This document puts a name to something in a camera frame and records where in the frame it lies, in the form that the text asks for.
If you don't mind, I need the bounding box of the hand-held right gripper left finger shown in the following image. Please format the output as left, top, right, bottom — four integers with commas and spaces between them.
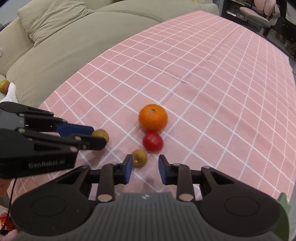
44, 154, 134, 202

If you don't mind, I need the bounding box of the green plastic colander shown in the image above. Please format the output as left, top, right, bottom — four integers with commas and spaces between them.
276, 192, 291, 241

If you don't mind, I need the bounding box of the black cable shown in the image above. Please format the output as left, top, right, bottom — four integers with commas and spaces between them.
5, 177, 18, 232

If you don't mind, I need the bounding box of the pink office chair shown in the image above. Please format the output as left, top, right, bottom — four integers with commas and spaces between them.
239, 0, 281, 35

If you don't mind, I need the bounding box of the pink checked tablecloth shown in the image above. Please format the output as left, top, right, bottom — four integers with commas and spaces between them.
7, 10, 296, 202

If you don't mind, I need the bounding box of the black shelf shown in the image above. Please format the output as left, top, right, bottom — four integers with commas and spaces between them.
223, 0, 255, 22

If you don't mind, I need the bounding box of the white object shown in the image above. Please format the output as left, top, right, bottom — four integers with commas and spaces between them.
0, 83, 19, 103

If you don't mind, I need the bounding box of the beige cushion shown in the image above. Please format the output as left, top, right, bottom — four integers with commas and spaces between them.
17, 0, 94, 48

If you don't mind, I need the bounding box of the beige sofa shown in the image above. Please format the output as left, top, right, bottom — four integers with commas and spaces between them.
0, 0, 220, 109

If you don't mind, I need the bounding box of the small red tomato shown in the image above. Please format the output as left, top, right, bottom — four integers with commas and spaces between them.
142, 132, 164, 153

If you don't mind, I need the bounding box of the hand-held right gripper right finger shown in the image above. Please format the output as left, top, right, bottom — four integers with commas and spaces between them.
158, 154, 250, 201

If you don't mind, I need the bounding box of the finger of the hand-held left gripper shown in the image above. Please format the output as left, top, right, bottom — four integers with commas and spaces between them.
0, 101, 94, 137
14, 128, 107, 155

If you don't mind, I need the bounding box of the red patterned object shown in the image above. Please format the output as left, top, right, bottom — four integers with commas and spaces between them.
0, 214, 12, 230

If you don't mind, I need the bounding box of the orange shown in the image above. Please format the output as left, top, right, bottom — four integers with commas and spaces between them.
138, 104, 168, 132

